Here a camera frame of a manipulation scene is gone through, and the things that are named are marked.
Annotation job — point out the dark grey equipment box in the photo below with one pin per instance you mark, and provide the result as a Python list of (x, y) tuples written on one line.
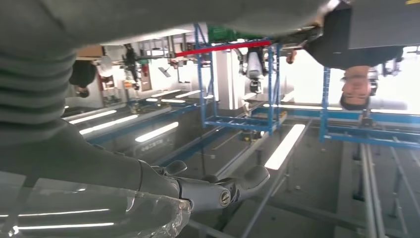
[(384, 23)]

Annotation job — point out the ceiling light strip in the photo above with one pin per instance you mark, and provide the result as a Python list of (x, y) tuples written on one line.
[(283, 148), (93, 116), (108, 124), (157, 131)]

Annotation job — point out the idle robot white torso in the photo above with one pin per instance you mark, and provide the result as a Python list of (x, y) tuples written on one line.
[(254, 65)]

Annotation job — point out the person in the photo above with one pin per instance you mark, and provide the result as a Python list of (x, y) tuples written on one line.
[(344, 49), (82, 74)]

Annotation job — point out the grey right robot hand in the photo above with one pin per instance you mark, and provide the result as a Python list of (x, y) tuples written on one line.
[(82, 197)]

